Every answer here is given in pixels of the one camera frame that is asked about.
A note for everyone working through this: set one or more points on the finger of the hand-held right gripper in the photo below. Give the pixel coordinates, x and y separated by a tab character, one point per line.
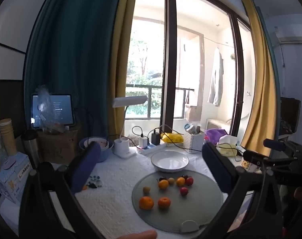
273	145
265	156

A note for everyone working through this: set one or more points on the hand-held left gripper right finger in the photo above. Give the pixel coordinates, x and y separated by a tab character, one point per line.
215	166

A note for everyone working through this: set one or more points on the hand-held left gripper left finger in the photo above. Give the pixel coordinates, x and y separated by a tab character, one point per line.
85	165

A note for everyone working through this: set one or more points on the small red round fruit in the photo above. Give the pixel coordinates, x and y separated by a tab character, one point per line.
184	191
189	181

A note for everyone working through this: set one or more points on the small orange mandarin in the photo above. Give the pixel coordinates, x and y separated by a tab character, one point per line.
163	184
180	181

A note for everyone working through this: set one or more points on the white plate with dark rim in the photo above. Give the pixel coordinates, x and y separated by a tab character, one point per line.
169	161

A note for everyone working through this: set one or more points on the small tan round fruit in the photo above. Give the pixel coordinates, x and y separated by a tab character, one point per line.
146	189
171	180

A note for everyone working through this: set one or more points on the dark purple plum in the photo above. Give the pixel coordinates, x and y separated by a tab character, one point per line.
162	178

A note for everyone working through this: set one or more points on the large orange mandarin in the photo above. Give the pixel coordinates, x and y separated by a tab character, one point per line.
146	203
164	203

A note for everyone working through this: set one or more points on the person's left hand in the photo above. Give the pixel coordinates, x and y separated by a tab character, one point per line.
141	235

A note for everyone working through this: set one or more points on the clear bag with green label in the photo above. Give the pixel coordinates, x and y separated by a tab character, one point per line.
95	181

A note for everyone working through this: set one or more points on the small white bear box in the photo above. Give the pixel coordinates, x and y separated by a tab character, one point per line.
248	165

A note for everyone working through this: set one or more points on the yellow tissue pack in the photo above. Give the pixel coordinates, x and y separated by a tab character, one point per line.
228	147

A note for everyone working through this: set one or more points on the blue bowl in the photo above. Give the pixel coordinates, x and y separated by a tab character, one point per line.
106	154

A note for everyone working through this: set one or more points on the beige inner bowl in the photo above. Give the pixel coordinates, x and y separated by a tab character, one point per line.
101	143

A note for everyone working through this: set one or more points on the purple cloth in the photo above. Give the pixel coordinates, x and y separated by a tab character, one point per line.
214	134

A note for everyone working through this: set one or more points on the white plastic basket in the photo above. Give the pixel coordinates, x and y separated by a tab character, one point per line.
193	143

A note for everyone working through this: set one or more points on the brown cardboard box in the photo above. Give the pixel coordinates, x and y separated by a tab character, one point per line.
56	147

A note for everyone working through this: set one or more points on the dark framed furniture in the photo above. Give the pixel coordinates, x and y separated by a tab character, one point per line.
290	114

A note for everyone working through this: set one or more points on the white desk lamp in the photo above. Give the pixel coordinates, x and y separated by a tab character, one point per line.
122	149

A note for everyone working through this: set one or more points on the white balcony appliance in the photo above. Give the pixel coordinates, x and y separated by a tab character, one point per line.
215	124

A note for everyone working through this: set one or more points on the white textured tablecloth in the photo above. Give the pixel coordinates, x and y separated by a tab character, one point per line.
111	204

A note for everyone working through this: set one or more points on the round grey mat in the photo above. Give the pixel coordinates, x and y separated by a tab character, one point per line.
195	209

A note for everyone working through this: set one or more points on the yellow snack packet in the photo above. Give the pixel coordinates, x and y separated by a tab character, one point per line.
172	137

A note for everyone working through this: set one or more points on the yellow curtain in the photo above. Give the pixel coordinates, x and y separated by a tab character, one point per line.
121	79
263	92

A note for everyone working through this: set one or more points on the steel thermos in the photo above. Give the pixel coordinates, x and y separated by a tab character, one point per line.
30	147

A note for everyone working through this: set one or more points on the balcony cardboard box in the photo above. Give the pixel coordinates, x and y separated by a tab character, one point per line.
192	113

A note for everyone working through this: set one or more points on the white charger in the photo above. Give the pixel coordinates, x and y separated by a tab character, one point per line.
142	142

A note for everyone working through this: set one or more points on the black charger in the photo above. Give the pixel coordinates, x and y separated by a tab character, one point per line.
156	139

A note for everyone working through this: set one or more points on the white power strip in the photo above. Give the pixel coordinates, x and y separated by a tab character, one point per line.
151	148

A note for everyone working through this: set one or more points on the blue cartoon box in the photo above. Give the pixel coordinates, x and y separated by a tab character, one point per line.
14	181

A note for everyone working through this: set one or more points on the crumpled clear plastic bag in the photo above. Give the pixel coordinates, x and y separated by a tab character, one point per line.
45	104

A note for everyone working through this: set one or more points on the small white device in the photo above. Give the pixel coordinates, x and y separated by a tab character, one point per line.
7	164

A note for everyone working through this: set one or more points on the stack of paper cups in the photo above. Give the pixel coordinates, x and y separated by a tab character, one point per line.
7	137

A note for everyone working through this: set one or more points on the teal curtain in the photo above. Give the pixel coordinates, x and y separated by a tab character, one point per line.
274	62
73	54

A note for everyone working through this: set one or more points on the hanging pale shirt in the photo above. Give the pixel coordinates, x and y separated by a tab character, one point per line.
215	79

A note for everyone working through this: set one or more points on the black balcony railing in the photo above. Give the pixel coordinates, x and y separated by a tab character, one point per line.
149	99

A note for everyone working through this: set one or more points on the white air conditioner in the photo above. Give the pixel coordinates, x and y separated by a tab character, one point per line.
293	39

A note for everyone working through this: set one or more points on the dark window frame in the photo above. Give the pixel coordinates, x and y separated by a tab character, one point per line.
169	54

